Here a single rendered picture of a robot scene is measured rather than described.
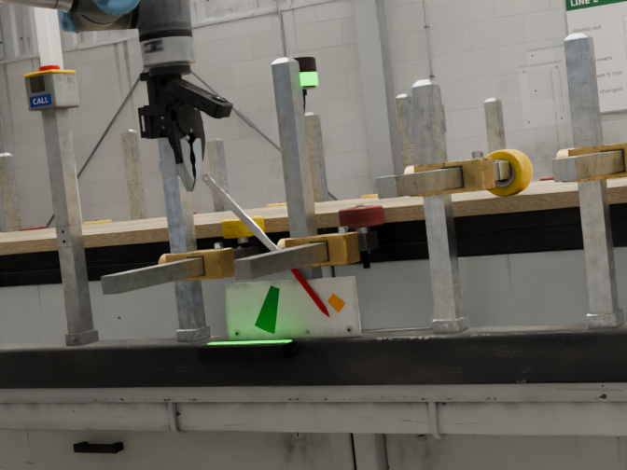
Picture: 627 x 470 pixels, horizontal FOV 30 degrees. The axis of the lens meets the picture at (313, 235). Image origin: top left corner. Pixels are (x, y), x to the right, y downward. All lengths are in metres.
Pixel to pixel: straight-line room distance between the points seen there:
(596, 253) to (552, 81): 7.53
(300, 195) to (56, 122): 0.54
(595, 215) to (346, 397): 0.53
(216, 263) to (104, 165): 9.37
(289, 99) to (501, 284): 0.49
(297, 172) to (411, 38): 7.78
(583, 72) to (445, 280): 0.39
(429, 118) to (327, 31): 8.22
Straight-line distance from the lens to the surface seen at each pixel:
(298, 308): 1.98
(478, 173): 1.82
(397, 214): 2.11
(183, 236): 2.10
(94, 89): 11.46
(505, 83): 9.41
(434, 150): 1.86
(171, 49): 1.98
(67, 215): 2.26
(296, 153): 1.96
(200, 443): 2.47
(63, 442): 2.70
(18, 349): 2.36
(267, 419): 2.10
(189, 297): 2.11
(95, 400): 2.30
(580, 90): 1.78
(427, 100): 1.86
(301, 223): 1.97
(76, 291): 2.26
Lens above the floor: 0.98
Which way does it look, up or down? 3 degrees down
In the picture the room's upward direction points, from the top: 6 degrees counter-clockwise
